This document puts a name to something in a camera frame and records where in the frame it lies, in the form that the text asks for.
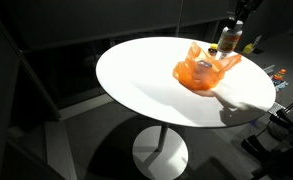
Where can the white round table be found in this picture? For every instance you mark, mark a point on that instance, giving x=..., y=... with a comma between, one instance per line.
x=86, y=43

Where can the white round table base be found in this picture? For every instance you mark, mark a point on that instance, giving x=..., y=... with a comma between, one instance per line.
x=161, y=156

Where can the blue box in bag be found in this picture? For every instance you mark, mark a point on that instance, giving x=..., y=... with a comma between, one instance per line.
x=204, y=63

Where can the dark brown bottle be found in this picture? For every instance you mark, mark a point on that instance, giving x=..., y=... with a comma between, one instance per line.
x=230, y=38

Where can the yellow box on floor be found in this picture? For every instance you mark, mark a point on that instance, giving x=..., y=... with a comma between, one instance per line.
x=248, y=48

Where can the yellow cap brown bottle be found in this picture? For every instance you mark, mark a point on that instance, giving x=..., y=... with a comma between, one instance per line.
x=213, y=50

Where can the grey table pole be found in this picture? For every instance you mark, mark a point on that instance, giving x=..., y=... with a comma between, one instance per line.
x=163, y=136

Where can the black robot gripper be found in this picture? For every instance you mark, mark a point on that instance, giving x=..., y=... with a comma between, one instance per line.
x=247, y=7

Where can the orange plastic bag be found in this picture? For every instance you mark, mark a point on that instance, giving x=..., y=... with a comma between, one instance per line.
x=199, y=71

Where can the orange cap bottle on floor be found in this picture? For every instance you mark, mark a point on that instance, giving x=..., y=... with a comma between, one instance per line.
x=279, y=75

